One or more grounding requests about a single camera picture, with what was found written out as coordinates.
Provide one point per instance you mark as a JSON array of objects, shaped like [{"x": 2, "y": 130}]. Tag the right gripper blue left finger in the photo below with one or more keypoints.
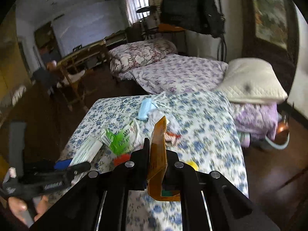
[{"x": 146, "y": 161}]

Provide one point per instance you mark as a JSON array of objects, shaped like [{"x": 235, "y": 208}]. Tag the orange top side table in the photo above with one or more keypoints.
[{"x": 177, "y": 35}]

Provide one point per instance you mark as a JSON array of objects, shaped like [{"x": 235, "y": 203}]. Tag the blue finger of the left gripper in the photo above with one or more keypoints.
[{"x": 62, "y": 164}]

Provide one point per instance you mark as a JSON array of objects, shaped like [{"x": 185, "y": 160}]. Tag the framed landscape painting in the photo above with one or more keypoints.
[{"x": 271, "y": 21}]

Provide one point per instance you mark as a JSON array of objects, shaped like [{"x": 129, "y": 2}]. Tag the black hanging jacket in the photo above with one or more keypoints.
[{"x": 200, "y": 16}]

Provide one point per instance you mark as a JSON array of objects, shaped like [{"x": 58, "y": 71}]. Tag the purple floral blanket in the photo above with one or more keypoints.
[{"x": 259, "y": 120}]

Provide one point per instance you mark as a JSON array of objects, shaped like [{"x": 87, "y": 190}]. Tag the wooden armchair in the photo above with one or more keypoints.
[{"x": 74, "y": 69}]

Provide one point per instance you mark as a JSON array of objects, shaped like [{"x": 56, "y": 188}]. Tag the orange cardboard box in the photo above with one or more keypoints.
[{"x": 158, "y": 164}]

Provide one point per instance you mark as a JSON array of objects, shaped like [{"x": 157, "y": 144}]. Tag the clear plastic wrapper bag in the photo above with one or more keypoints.
[{"x": 155, "y": 115}]

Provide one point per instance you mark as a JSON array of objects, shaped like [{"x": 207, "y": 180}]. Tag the light blue face mask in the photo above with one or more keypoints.
[{"x": 146, "y": 106}]

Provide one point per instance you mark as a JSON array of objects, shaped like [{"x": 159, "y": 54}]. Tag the white quilted pillow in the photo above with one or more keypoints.
[{"x": 252, "y": 80}]

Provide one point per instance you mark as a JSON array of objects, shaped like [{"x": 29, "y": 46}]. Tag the wooden desk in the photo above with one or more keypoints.
[{"x": 99, "y": 48}]

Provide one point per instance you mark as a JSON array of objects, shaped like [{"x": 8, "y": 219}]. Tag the light blue wash basin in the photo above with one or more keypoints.
[{"x": 268, "y": 144}]

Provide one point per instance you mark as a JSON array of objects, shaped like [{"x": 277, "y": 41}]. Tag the blue floral bed sheet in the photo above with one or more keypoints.
[{"x": 206, "y": 136}]

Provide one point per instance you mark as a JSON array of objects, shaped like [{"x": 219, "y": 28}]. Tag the red festive snack packet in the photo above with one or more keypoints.
[{"x": 172, "y": 138}]

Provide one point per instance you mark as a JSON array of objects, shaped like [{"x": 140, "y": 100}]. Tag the maroon floral rolled quilt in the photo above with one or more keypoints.
[{"x": 138, "y": 54}]

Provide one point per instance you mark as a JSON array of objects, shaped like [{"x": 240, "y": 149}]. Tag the green white snack bag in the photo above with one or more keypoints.
[{"x": 125, "y": 141}]

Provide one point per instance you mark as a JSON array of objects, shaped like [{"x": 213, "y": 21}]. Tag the person left hand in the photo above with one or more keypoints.
[{"x": 18, "y": 207}]

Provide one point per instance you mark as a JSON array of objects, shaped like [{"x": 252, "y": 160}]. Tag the white rectangular carton box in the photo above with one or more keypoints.
[{"x": 87, "y": 151}]

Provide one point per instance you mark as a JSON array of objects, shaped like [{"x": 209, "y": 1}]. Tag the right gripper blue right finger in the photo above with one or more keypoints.
[{"x": 169, "y": 181}]

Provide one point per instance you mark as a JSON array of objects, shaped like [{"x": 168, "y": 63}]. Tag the purple floral bed cover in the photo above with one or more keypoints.
[{"x": 176, "y": 74}]

